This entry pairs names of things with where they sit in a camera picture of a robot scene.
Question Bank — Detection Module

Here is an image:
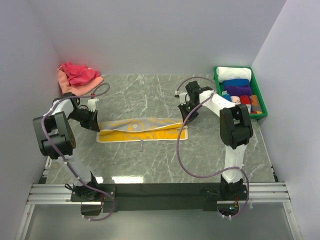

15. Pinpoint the purple rolled towel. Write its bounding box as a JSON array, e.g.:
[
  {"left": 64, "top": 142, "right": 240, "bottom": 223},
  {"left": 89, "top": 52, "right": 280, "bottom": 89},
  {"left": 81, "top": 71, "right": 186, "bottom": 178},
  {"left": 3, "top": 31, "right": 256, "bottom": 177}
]
[{"left": 224, "top": 85, "right": 253, "bottom": 97}]

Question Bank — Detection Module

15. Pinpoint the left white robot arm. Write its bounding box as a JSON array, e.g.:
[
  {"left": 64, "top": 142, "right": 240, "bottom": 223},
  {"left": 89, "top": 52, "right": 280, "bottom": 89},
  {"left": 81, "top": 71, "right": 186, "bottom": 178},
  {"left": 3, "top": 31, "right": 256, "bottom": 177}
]
[{"left": 32, "top": 92, "right": 101, "bottom": 201}]

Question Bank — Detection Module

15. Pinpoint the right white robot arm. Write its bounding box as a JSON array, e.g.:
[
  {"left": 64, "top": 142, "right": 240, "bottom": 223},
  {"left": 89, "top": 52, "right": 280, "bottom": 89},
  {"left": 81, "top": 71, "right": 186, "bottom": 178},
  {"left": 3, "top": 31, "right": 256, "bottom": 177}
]
[{"left": 174, "top": 80, "right": 253, "bottom": 200}]

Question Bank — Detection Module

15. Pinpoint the purple cable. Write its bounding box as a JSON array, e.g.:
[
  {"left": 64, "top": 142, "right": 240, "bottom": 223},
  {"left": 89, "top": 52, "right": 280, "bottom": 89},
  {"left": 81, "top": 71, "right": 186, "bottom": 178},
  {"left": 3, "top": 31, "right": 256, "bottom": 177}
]
[
  {"left": 175, "top": 76, "right": 250, "bottom": 220},
  {"left": 40, "top": 82, "right": 116, "bottom": 222}
]

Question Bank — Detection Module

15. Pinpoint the green plastic bin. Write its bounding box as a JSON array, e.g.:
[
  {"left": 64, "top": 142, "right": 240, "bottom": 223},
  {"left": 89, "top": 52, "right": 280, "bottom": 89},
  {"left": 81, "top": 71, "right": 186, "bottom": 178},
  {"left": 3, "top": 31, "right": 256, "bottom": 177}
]
[{"left": 213, "top": 66, "right": 268, "bottom": 120}]

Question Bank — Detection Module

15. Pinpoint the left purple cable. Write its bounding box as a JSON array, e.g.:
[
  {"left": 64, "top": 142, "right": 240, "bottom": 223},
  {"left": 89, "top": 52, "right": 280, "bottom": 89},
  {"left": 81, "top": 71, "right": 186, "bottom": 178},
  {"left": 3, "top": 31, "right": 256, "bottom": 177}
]
[{"left": 40, "top": 82, "right": 116, "bottom": 222}]

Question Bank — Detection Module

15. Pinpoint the pink crumpled towel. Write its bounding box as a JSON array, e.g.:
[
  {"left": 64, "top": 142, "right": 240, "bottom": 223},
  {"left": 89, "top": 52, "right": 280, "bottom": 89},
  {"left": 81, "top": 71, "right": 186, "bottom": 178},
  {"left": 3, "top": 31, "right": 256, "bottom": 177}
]
[{"left": 61, "top": 62, "right": 101, "bottom": 87}]

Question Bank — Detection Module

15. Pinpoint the red rolled towel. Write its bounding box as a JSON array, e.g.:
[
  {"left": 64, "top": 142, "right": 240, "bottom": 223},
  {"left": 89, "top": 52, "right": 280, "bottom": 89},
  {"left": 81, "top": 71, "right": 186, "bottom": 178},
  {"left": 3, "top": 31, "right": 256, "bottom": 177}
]
[{"left": 239, "top": 95, "right": 251, "bottom": 113}]

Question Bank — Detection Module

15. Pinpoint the pink white rolled towel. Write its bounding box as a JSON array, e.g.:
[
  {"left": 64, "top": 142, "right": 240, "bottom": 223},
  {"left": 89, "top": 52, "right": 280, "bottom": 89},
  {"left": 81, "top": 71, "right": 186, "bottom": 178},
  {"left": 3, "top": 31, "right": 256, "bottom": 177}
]
[{"left": 231, "top": 96, "right": 241, "bottom": 105}]

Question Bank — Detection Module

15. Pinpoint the yellow grey patterned towel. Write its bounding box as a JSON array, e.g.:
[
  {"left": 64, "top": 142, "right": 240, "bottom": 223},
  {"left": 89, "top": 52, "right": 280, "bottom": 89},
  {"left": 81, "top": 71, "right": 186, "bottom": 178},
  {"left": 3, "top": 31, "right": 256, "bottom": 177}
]
[{"left": 96, "top": 117, "right": 183, "bottom": 144}]

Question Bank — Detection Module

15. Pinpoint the aluminium rail frame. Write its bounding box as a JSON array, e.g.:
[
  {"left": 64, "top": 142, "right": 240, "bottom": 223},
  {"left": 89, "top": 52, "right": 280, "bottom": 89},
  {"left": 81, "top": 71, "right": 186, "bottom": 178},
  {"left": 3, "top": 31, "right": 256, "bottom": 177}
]
[{"left": 16, "top": 156, "right": 303, "bottom": 240}]

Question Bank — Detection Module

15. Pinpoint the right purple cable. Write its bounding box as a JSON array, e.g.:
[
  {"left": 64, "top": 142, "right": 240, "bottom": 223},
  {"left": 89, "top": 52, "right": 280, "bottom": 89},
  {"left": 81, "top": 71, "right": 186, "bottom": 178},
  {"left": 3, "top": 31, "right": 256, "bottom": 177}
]
[{"left": 175, "top": 76, "right": 250, "bottom": 220}]

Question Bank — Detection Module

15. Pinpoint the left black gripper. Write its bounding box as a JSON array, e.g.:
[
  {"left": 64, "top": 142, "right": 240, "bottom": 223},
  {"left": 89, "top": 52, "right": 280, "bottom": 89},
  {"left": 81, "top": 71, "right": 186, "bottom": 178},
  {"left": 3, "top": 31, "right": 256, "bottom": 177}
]
[{"left": 68, "top": 107, "right": 100, "bottom": 132}]

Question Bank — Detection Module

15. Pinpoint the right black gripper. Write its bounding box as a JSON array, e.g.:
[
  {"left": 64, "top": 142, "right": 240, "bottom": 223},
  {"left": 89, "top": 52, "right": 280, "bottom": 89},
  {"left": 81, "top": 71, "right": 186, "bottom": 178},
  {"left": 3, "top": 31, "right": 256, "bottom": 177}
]
[{"left": 178, "top": 101, "right": 202, "bottom": 126}]

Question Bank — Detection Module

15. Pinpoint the salmon orange towel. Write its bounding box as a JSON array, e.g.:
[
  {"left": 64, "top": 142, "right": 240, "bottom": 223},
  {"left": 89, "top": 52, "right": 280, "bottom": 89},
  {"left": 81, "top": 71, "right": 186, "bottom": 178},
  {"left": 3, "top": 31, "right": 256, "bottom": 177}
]
[{"left": 57, "top": 66, "right": 103, "bottom": 96}]

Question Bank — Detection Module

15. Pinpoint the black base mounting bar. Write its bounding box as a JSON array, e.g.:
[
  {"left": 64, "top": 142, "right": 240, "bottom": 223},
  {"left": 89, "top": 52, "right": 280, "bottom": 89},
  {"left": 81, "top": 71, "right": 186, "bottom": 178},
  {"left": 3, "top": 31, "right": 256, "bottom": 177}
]
[{"left": 70, "top": 182, "right": 248, "bottom": 213}]

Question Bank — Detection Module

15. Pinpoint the orange patterned rolled towel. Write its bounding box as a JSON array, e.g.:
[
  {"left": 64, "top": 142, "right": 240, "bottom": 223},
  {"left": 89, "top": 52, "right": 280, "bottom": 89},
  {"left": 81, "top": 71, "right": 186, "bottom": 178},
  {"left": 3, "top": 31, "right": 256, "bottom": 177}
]
[{"left": 249, "top": 95, "right": 263, "bottom": 114}]

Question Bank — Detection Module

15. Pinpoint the light blue rolled towel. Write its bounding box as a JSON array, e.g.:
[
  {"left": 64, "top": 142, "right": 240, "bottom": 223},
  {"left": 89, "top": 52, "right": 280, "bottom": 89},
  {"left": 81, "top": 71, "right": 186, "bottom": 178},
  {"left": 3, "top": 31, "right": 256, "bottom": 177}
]
[{"left": 222, "top": 93, "right": 232, "bottom": 102}]

